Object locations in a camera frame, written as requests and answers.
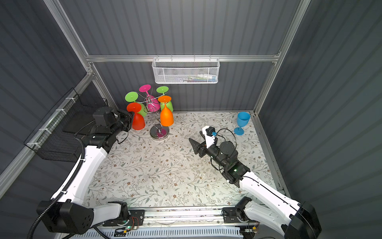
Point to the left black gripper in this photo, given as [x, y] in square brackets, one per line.
[127, 115]

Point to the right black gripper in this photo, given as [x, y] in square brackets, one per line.
[198, 148]

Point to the red plastic wine glass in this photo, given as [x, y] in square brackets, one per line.
[138, 120]

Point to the orange plastic wine glass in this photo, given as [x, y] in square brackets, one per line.
[166, 116]

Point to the blue plastic wine glass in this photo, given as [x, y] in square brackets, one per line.
[242, 120]

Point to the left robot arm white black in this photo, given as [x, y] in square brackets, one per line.
[64, 212]

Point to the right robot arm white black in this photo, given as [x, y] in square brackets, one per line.
[304, 225]

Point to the left green plastic wine glass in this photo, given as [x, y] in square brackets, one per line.
[132, 97]

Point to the green plastic wine glass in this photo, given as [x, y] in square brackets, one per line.
[132, 97]
[163, 90]

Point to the pink plastic wine glass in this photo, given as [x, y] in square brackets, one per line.
[152, 104]

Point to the chrome wine glass rack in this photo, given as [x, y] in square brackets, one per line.
[157, 131]

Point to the right green plastic wine glass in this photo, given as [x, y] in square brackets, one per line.
[163, 90]

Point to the items in white basket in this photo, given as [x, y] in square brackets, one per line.
[200, 78]

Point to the white ventilation grille strip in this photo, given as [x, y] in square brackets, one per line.
[213, 232]

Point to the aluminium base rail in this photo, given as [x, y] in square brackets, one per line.
[197, 215]

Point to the black wire basket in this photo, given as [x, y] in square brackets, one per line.
[53, 138]

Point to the white wire mesh basket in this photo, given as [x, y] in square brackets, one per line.
[165, 70]

